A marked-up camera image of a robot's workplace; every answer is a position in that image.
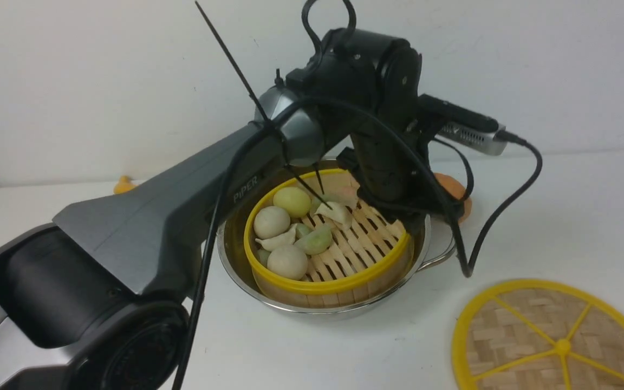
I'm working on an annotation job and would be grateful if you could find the brown potato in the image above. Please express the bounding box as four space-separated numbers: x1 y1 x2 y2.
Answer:
435 172 473 224

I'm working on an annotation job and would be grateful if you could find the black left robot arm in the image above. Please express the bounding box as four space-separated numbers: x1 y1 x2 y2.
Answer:
0 28 443 389

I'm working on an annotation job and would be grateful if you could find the yellow rimmed woven steamer lid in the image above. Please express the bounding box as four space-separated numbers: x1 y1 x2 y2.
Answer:
451 279 624 389

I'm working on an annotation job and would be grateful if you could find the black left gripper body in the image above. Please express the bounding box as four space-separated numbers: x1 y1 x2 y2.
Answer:
336 146 447 230

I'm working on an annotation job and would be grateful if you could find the green dumpling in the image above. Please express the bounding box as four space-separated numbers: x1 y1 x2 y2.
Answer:
294 224 333 256

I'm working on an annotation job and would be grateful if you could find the stainless steel pot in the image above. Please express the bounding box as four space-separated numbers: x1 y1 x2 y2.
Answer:
216 158 458 317

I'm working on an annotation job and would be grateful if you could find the white round bun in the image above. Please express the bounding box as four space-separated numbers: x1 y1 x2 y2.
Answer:
266 244 309 281
253 206 291 239

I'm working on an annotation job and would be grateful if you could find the pink tinted dumpling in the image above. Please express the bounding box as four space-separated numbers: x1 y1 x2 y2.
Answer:
322 186 359 210

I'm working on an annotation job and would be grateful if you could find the yellow bamboo steamer basket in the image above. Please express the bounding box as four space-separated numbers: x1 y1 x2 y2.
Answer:
243 179 414 309

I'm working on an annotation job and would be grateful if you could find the yellow squash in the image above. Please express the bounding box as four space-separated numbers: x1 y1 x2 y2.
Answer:
112 175 137 194

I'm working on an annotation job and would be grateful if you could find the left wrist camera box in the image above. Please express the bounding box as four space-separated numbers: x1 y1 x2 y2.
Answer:
418 94 507 156

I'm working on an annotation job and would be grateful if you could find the yellow-green round bun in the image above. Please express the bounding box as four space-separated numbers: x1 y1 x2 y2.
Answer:
272 187 312 219

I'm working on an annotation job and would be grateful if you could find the pale white dumpling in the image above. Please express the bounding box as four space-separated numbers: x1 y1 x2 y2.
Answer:
255 224 297 252

